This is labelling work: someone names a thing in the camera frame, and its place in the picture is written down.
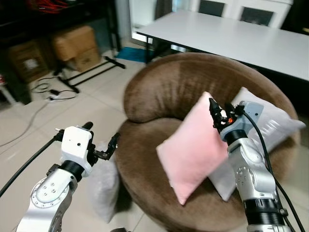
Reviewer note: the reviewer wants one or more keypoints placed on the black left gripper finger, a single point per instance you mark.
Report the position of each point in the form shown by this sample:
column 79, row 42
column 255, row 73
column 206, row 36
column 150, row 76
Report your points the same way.
column 87, row 125
column 113, row 143

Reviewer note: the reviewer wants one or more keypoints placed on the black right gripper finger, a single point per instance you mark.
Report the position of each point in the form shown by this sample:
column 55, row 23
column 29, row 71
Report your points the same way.
column 213, row 109

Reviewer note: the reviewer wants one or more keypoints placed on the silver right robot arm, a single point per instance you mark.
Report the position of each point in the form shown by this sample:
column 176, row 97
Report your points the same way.
column 253, row 179

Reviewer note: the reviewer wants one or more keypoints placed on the plain grey pillow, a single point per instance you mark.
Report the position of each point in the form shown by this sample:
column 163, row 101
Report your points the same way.
column 104, row 193

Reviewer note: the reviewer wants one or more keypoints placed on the pink square pillow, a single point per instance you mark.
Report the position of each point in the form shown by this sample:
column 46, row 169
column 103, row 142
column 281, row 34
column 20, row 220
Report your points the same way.
column 193, row 150

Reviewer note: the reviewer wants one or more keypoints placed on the round brown velvet sofa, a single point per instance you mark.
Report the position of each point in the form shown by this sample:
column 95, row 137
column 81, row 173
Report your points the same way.
column 169, row 82

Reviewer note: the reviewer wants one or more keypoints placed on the light grey striped pillow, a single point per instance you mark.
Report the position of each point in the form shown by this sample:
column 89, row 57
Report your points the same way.
column 280, row 124

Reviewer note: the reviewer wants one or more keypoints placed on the blue floor mat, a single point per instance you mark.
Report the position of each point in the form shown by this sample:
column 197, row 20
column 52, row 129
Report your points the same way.
column 131, row 54

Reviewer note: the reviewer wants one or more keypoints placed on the white power strip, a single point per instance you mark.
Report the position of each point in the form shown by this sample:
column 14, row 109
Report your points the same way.
column 54, row 95

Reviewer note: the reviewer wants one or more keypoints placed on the black metal rack stand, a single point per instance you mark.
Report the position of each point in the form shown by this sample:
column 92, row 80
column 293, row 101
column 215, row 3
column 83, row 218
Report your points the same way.
column 87, row 72

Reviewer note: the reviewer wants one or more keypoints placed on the long white table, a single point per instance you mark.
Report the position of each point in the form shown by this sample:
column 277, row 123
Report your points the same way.
column 231, row 38

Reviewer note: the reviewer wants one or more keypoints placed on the light brown cardboard box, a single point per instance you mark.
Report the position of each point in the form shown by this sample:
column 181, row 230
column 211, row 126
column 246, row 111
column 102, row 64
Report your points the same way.
column 77, row 46

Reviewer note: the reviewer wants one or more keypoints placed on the dark brown cardboard box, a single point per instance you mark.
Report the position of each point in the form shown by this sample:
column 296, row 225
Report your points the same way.
column 28, row 62

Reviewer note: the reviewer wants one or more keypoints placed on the white cabinet with dark panels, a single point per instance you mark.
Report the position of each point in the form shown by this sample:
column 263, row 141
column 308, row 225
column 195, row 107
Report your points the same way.
column 241, row 12

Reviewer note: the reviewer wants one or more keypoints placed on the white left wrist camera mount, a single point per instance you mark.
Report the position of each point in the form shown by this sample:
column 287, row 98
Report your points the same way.
column 76, row 145

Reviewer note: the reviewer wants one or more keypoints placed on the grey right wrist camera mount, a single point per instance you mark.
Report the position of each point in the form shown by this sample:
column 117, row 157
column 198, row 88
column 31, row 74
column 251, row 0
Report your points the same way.
column 248, row 116

